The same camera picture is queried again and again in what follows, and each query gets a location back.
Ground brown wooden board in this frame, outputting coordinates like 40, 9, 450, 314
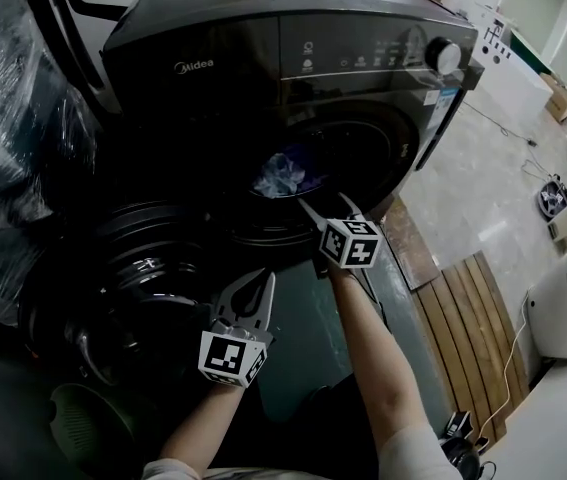
380, 195, 439, 292

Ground person's black trousers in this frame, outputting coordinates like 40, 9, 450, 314
257, 372, 379, 474

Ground wooden slat platform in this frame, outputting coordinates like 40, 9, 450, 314
412, 250, 529, 444

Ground white cable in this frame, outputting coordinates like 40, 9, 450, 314
475, 287, 534, 442

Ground dark green bathtub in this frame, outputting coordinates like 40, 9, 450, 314
510, 27, 554, 69

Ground person's black shoe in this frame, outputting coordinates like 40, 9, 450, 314
305, 384, 347, 419

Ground white bathtub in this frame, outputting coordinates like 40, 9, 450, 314
472, 5, 554, 134

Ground white blue checked clothes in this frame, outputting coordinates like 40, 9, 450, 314
251, 152, 310, 199

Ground black floor cable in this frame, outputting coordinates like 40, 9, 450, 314
462, 100, 539, 148

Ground green laundry basket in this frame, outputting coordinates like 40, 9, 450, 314
47, 382, 137, 474

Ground person's left forearm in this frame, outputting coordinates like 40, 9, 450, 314
157, 382, 244, 469

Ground person's white shirt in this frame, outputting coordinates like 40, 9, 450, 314
140, 422, 464, 480

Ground closed cardboard box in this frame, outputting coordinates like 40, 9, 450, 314
540, 72, 567, 122

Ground dark grey washing machine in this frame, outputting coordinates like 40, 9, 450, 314
100, 0, 487, 269

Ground black green device with cables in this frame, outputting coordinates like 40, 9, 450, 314
437, 410, 494, 480

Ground plastic-wrapped black appliance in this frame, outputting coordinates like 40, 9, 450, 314
0, 0, 99, 309

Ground white smart toilet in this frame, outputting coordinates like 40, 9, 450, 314
527, 250, 567, 359

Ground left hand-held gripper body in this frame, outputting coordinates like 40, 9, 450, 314
197, 317, 275, 387

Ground person's right forearm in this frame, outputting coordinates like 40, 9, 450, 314
330, 267, 444, 449

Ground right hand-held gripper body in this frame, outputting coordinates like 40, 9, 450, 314
314, 215, 382, 280

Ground black round device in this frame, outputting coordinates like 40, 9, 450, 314
535, 177, 567, 219

